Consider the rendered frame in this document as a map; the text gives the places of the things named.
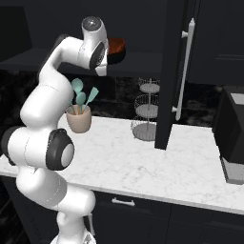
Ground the dark bowl with orange inside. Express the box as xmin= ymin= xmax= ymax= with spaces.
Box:
xmin=107 ymin=37 xmax=127 ymax=66

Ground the black open cabinet door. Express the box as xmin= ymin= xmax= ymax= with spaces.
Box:
xmin=153 ymin=0 xmax=202 ymax=151

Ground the black open cabinet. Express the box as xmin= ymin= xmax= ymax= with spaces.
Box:
xmin=0 ymin=0 xmax=170 ymax=79

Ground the black closed upper cabinet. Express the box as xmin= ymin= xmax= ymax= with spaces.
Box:
xmin=186 ymin=0 xmax=244 ymax=87

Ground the black lower cabinet door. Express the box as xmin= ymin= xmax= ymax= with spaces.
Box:
xmin=165 ymin=203 xmax=244 ymax=244

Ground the teal spatula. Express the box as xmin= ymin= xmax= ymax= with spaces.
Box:
xmin=83 ymin=86 xmax=100 ymax=112

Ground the beige utensil pot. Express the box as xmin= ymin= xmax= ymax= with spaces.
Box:
xmin=65 ymin=104 xmax=93 ymax=134

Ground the teal spoon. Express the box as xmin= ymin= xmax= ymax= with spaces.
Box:
xmin=71 ymin=77 xmax=85 ymax=97
xmin=74 ymin=91 xmax=88 ymax=114

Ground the black drawer front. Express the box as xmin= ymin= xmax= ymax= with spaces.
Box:
xmin=93 ymin=190 xmax=173 ymax=223

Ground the black coffee machine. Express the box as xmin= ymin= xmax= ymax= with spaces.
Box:
xmin=212 ymin=84 xmax=244 ymax=186

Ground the tiered wire stand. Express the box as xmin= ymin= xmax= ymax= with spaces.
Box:
xmin=130 ymin=77 xmax=161 ymax=142

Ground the white drawer handle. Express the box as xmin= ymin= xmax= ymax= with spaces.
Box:
xmin=111 ymin=196 xmax=136 ymax=208

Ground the white cabinet door handle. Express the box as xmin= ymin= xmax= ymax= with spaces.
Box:
xmin=171 ymin=17 xmax=196 ymax=122

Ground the white lower cabinet handle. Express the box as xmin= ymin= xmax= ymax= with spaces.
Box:
xmin=87 ymin=213 xmax=96 ymax=237

